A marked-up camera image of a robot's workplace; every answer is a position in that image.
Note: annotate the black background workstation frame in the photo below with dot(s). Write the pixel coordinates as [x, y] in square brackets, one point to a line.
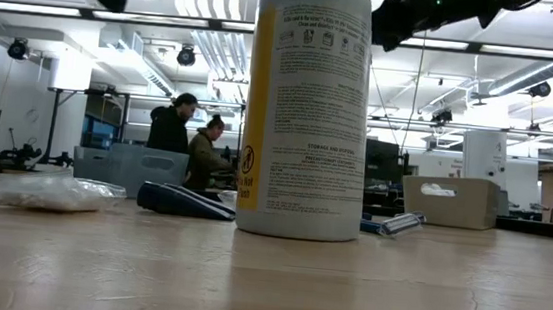
[52, 125]

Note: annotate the black background robot arm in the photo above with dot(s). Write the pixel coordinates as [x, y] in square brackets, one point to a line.
[15, 157]

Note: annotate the black hanging ceiling device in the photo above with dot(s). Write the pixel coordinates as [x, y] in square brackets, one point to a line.
[441, 116]

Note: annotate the dark computer monitor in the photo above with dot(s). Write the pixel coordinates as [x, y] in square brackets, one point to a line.
[381, 164]

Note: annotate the clear bag of cotton balls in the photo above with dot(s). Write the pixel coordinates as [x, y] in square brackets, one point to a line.
[42, 195]

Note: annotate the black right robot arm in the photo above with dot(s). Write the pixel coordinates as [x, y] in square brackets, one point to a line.
[516, 0]

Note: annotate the black overhead frame bar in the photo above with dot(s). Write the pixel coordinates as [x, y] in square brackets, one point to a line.
[168, 20]

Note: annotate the dark blue toiletry tube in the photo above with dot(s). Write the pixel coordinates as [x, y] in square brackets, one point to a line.
[172, 203]
[217, 204]

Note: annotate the white wipes canister yellow label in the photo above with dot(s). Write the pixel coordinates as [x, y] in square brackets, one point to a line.
[309, 128]

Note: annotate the grey translucent plastic bin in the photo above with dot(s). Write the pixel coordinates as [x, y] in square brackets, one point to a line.
[129, 172]

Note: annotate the blue screen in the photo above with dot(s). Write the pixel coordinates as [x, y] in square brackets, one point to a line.
[100, 134]

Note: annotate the black aluminium table frame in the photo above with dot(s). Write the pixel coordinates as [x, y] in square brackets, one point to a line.
[541, 229]

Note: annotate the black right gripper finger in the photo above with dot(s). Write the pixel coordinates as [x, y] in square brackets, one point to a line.
[388, 26]

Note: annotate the blue disposable razor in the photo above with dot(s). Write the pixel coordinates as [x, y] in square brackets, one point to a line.
[401, 225]

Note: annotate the clear bag of cotton pads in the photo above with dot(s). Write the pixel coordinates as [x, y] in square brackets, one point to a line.
[228, 198]

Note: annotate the person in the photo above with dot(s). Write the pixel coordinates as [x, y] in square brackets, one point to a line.
[168, 130]
[203, 158]

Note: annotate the black hanging ceiling camera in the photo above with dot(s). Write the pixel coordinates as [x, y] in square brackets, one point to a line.
[540, 90]
[18, 49]
[186, 57]

